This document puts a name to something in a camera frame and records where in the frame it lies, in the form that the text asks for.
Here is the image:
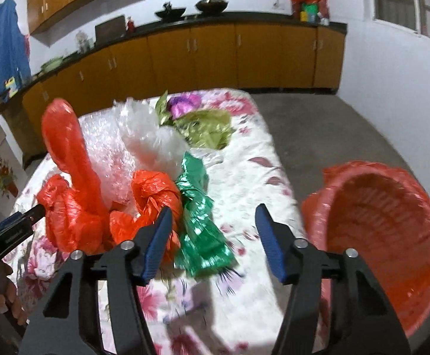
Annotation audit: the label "blue hanging cloth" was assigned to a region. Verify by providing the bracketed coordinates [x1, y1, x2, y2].
[0, 0, 31, 94]

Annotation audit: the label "purple pink plastic bag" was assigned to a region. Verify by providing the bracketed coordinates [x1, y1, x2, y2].
[168, 93, 201, 120]

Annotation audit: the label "large red plastic bag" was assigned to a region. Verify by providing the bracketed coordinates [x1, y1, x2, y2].
[37, 99, 113, 255]

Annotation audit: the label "floral tablecloth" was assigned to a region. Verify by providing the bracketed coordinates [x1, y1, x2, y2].
[4, 88, 306, 354]

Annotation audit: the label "red lined trash basket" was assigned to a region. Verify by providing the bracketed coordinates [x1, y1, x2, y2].
[302, 160, 430, 337]

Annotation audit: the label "person's left hand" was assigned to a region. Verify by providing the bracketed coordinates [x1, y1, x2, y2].
[0, 262, 28, 327]

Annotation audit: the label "bubble wrap sheet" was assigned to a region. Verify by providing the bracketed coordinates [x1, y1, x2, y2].
[78, 98, 140, 210]

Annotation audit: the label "glass jar on counter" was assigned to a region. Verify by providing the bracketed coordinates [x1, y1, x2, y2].
[75, 30, 94, 54]

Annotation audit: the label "red bag with groceries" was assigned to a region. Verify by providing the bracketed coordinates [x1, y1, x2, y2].
[289, 0, 330, 26]

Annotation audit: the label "black lidded wok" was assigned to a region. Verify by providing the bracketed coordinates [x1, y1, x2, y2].
[196, 0, 228, 16]

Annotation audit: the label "lower orange kitchen cabinets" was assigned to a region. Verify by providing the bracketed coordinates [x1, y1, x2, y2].
[3, 22, 347, 163]

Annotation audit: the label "green foil plastic bag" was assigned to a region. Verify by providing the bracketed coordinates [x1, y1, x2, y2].
[175, 152, 235, 278]

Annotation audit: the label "small red bottle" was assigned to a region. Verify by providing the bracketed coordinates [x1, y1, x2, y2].
[127, 17, 136, 34]

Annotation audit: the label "knotted red plastic bag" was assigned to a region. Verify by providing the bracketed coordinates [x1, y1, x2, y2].
[110, 170, 183, 264]

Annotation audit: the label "dark wooden cutting board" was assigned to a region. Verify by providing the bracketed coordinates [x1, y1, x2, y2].
[94, 15, 127, 46]

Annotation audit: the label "black wok with handle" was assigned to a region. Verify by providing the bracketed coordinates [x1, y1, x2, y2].
[155, 2, 186, 22]

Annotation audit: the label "olive green plastic bag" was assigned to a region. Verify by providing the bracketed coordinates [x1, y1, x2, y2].
[155, 92, 233, 150]

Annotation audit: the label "green basin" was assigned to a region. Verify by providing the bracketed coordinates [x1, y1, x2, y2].
[41, 56, 64, 74]

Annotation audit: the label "clear white plastic bag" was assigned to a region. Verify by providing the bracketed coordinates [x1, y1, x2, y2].
[113, 98, 224, 180]

